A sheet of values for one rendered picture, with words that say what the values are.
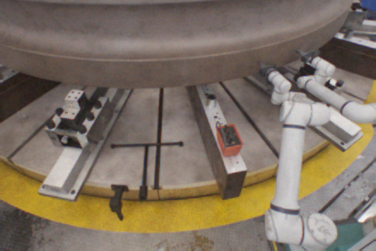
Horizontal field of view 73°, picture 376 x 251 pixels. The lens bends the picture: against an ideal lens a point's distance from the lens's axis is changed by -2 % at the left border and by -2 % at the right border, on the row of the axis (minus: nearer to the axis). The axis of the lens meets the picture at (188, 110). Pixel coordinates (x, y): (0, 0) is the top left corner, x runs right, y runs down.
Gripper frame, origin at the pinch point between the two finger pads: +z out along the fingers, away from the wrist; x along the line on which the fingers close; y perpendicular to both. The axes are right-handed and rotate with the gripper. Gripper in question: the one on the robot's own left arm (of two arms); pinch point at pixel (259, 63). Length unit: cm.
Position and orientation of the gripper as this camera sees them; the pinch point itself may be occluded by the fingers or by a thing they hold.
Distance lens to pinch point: 217.5
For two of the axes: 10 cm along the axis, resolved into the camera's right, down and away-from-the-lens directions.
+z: -3.8, -6.5, 6.6
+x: -9.2, 2.7, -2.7
